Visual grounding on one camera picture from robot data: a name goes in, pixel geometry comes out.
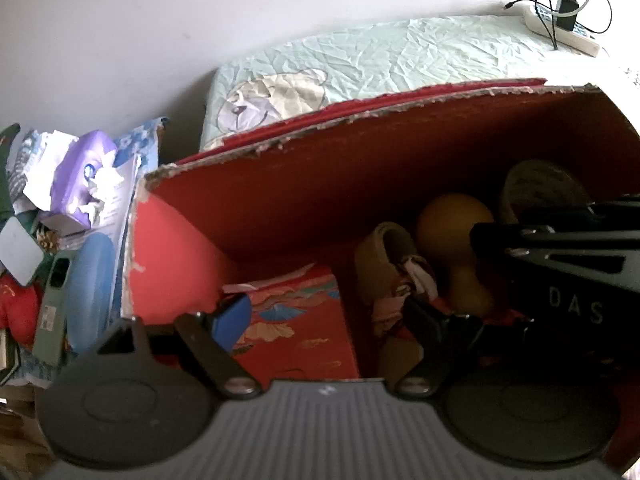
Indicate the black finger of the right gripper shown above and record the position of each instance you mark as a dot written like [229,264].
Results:
[626,207]

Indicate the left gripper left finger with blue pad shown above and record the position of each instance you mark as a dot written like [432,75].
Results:
[202,343]

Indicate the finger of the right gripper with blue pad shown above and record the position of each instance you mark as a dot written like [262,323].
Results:
[609,258]

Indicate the red decorated snack box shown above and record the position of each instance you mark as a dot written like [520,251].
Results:
[298,328]

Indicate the red cardboard box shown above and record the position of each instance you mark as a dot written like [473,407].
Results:
[305,190]

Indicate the wooden knob massager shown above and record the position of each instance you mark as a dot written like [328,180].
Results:
[444,229]

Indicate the blue patterned bag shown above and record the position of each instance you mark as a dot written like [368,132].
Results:
[136,155]

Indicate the grey phone case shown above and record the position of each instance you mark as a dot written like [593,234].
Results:
[50,327]

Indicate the purple cartoon tissue pack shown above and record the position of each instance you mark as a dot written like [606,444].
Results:
[73,207]

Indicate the white power strip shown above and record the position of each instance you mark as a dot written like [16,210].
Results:
[541,22]

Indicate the red plush toy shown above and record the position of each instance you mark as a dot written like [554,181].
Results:
[19,310]

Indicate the black charger plug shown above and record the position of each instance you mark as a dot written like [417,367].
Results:
[563,7]

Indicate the white square card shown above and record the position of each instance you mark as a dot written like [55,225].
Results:
[20,254]

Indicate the green patterned bed sheet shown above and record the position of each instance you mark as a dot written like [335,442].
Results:
[304,75]

